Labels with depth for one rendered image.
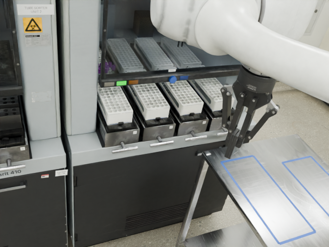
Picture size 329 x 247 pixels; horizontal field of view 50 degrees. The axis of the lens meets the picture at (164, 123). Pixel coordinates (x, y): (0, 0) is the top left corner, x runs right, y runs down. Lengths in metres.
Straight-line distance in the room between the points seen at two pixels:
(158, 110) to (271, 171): 0.48
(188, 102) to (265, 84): 0.77
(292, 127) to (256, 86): 2.42
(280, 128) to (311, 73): 2.61
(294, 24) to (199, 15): 0.19
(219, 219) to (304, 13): 1.68
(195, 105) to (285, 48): 1.00
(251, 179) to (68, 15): 0.80
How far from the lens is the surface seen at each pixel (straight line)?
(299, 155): 1.44
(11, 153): 1.30
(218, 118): 1.50
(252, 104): 0.74
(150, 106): 1.37
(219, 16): 0.51
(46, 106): 1.30
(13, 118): 1.30
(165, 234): 2.03
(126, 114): 1.33
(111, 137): 1.33
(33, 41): 1.17
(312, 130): 3.20
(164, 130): 1.40
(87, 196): 1.54
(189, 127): 1.45
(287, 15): 0.62
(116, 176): 1.49
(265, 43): 0.47
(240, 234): 1.79
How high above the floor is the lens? 1.66
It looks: 38 degrees down
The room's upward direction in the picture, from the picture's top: 11 degrees clockwise
